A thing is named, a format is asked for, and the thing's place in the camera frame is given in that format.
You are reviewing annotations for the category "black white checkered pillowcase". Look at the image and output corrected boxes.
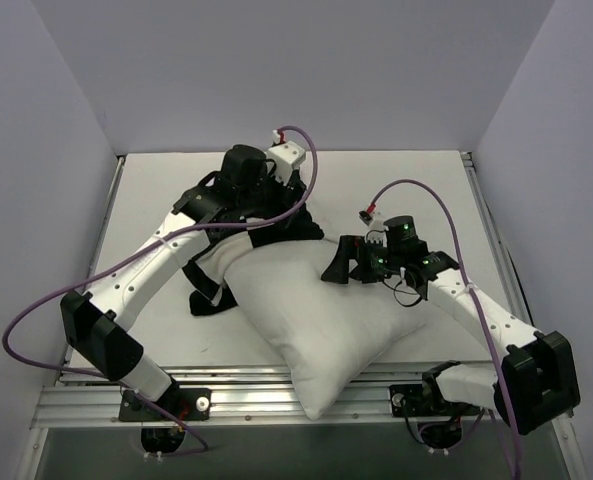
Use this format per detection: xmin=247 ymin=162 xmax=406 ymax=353
xmin=182 ymin=206 xmax=324 ymax=317

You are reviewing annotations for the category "white pillow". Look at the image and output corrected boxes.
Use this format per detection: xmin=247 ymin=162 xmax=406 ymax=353
xmin=224 ymin=240 xmax=424 ymax=420

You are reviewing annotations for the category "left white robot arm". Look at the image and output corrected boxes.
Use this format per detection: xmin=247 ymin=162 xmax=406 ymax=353
xmin=60 ymin=141 xmax=322 ymax=419

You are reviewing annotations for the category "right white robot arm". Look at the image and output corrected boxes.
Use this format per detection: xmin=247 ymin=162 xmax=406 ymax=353
xmin=321 ymin=216 xmax=581 ymax=435

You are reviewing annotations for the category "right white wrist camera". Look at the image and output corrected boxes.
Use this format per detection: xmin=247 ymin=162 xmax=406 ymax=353
xmin=358 ymin=210 xmax=387 ymax=246

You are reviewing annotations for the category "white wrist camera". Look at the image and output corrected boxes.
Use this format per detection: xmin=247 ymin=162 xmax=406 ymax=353
xmin=266 ymin=130 xmax=306 ymax=178
xmin=358 ymin=210 xmax=387 ymax=246

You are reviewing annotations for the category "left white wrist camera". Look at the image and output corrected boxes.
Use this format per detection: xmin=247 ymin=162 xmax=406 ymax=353
xmin=266 ymin=130 xmax=306 ymax=178

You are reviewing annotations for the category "right aluminium side rail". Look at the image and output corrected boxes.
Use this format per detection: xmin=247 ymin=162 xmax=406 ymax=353
xmin=460 ymin=152 xmax=534 ymax=325

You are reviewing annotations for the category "aluminium side rail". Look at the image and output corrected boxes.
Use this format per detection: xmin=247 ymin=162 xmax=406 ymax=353
xmin=460 ymin=152 xmax=534 ymax=325
xmin=60 ymin=154 xmax=127 ymax=361

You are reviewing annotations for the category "left aluminium side rail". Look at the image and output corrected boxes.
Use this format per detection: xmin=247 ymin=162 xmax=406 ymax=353
xmin=60 ymin=154 xmax=127 ymax=361

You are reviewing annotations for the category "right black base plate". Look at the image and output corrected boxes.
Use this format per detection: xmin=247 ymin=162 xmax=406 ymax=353
xmin=388 ymin=383 xmax=480 ymax=418

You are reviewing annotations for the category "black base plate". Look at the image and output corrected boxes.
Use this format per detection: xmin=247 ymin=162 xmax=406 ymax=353
xmin=118 ymin=388 xmax=212 ymax=423
xmin=388 ymin=383 xmax=480 ymax=418

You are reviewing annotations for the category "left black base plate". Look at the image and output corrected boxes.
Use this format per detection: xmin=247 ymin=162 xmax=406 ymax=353
xmin=118 ymin=388 xmax=212 ymax=423

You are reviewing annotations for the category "aluminium front frame rail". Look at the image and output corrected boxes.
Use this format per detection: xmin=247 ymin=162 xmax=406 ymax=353
xmin=28 ymin=364 xmax=575 ymax=429

